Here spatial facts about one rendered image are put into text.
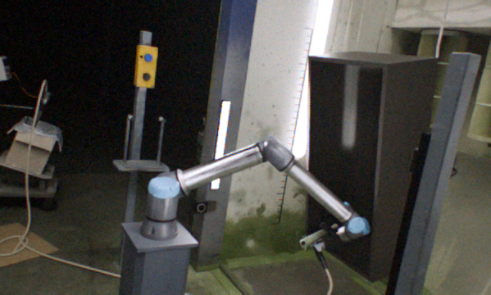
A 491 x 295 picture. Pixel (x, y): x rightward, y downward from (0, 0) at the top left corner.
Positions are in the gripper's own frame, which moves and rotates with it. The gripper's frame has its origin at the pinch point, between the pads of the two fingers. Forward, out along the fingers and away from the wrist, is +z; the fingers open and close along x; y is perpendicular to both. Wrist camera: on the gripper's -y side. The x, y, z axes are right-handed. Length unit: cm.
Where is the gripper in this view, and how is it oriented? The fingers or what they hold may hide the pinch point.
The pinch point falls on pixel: (313, 243)
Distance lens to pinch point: 273.3
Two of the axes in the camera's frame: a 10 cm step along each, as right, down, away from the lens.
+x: 5.8, -0.8, 8.1
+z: -7.0, 4.6, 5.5
